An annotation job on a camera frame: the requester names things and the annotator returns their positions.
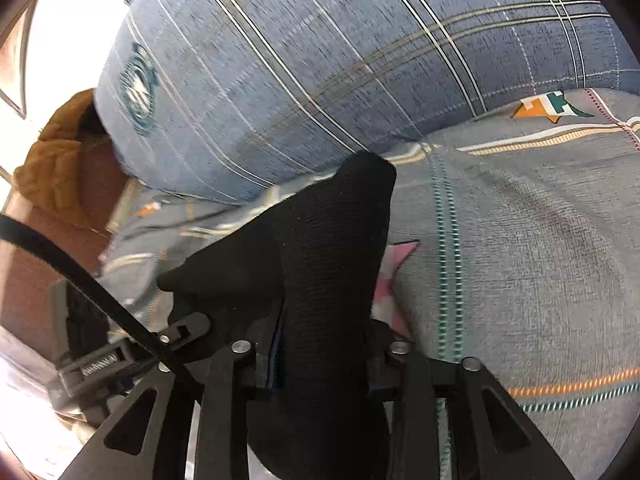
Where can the blue plaid pillow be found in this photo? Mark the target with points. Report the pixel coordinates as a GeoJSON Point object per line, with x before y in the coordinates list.
{"type": "Point", "coordinates": [300, 60]}

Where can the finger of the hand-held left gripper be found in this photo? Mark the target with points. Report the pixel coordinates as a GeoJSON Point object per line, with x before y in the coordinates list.
{"type": "Point", "coordinates": [190, 327]}

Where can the brown fleece cloth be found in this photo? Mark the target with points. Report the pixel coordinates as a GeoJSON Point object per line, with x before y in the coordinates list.
{"type": "Point", "coordinates": [55, 170]}

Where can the black pants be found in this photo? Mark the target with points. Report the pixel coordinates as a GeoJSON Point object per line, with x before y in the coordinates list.
{"type": "Point", "coordinates": [325, 260]}

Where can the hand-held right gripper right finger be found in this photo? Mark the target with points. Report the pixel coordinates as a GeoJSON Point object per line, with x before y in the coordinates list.
{"type": "Point", "coordinates": [382, 375]}

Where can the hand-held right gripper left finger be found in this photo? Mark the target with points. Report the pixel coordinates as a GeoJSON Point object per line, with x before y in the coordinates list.
{"type": "Point", "coordinates": [265, 365]}

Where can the brown wooden headboard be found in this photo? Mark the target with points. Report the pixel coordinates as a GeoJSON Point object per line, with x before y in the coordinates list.
{"type": "Point", "coordinates": [35, 280]}

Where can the grey star-print blanket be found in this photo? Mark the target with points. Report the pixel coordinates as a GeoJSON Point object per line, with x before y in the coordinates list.
{"type": "Point", "coordinates": [525, 260]}

